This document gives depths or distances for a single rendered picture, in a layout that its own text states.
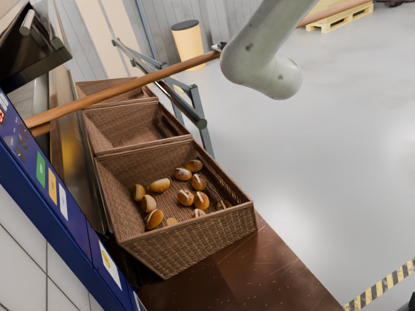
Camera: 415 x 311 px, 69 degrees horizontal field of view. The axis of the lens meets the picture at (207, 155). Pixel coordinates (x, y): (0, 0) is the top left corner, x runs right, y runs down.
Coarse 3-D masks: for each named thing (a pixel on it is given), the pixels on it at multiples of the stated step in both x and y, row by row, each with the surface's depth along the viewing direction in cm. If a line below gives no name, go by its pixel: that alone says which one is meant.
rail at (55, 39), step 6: (48, 0) 139; (48, 6) 114; (54, 6) 122; (48, 12) 97; (54, 12) 93; (54, 18) 79; (54, 24) 70; (54, 30) 62; (60, 30) 69; (54, 36) 57; (60, 36) 59; (54, 42) 56; (60, 42) 56; (54, 48) 56; (60, 48) 57
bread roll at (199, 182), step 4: (196, 176) 141; (200, 176) 141; (192, 180) 142; (196, 180) 139; (200, 180) 139; (204, 180) 141; (192, 184) 142; (196, 184) 139; (200, 184) 138; (204, 184) 139; (196, 188) 139; (200, 188) 139; (204, 188) 140
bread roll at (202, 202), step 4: (200, 192) 133; (196, 196) 130; (200, 196) 130; (204, 196) 130; (196, 200) 129; (200, 200) 128; (204, 200) 129; (208, 200) 131; (196, 204) 129; (200, 204) 128; (204, 204) 128; (208, 204) 130; (200, 208) 128; (204, 208) 128
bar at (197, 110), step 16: (128, 48) 172; (144, 64) 118; (160, 64) 184; (160, 80) 101; (176, 80) 142; (176, 96) 88; (192, 96) 148; (176, 112) 203; (192, 112) 78; (208, 144) 166
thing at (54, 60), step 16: (48, 16) 107; (16, 32) 107; (48, 32) 78; (64, 32) 80; (0, 48) 91; (16, 48) 78; (32, 48) 69; (48, 48) 62; (64, 48) 57; (0, 64) 69; (16, 64) 62; (32, 64) 56; (48, 64) 57; (0, 80) 56; (16, 80) 56; (32, 80) 57
